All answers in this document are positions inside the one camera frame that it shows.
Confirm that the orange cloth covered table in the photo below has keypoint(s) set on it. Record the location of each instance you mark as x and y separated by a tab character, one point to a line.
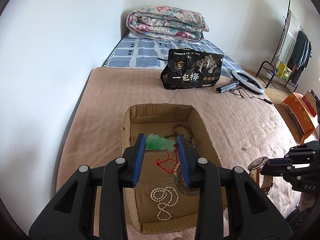
302	122

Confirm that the blue checked bed sheet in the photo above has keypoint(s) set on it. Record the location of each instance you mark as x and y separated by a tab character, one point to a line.
140	55

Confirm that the yellow box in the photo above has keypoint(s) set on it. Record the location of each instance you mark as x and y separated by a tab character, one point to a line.
283	71

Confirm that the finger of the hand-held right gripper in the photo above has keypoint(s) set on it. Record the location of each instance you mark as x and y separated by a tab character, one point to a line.
275	167
305	150

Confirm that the black printed snack bag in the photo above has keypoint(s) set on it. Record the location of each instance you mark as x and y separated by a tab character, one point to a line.
192	70

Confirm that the tan blanket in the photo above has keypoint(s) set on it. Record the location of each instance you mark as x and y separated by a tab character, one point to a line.
105	100

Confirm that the person's dark trousers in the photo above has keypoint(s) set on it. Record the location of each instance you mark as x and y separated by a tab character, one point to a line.
302	220

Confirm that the tan wooden box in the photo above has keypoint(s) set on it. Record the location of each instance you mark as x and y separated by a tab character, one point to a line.
313	97

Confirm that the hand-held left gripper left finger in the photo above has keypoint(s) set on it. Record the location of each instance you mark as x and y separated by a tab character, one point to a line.
138	160

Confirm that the striped hanging cloth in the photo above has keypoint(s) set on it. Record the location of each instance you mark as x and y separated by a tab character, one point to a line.
288	40

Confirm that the red flat box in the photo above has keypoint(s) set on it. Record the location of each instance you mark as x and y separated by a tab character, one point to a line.
310	106

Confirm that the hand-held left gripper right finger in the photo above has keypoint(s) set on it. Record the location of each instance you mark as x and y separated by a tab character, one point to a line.
183	160

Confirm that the cardboard box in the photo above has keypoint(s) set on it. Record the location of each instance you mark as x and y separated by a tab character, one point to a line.
160	116

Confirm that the black folded tripod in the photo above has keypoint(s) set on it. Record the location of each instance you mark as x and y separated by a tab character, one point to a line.
226	87

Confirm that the person's right hand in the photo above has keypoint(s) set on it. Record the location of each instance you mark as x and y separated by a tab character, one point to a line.
306	202

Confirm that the folded floral quilt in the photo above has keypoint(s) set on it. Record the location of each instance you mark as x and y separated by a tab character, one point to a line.
165	22

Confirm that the dark hanging clothes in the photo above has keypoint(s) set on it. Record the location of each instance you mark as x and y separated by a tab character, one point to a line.
301	55

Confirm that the black metal clothes rack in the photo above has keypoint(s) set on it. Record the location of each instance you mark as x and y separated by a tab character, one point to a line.
265	67

